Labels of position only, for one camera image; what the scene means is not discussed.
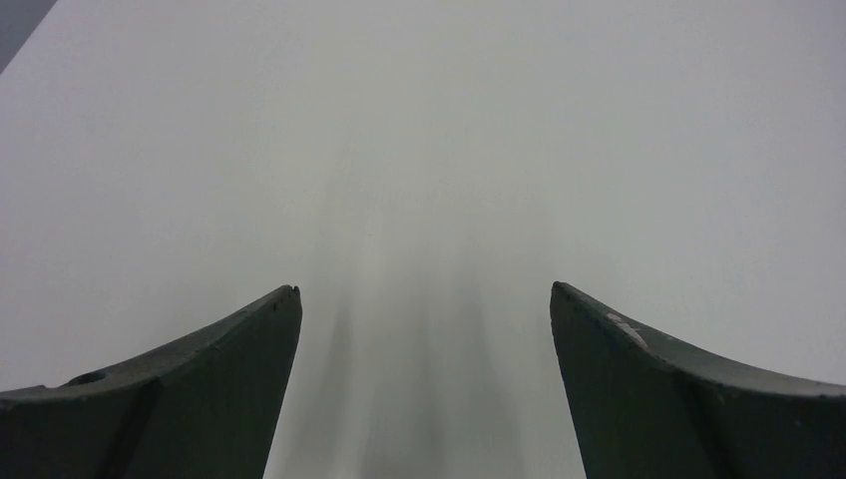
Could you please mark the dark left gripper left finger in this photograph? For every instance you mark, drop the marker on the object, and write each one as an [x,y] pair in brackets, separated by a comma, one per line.
[204,405]

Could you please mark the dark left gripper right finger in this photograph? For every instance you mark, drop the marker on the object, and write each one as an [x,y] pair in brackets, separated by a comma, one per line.
[646,404]

